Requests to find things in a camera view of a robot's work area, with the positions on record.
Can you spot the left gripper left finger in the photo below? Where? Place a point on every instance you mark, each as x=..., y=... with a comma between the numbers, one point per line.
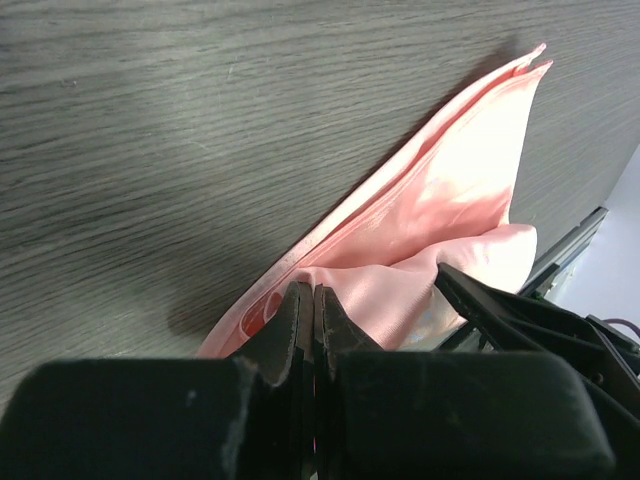
x=247, y=416

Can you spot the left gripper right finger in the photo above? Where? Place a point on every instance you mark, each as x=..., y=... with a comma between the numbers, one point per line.
x=448, y=415

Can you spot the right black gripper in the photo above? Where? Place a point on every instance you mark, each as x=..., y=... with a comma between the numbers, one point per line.
x=606, y=361

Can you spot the pink satin napkin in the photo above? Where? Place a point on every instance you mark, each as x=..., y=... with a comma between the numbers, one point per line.
x=445, y=196

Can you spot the aluminium front rail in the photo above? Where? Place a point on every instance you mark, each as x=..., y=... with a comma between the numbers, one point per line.
x=558, y=260

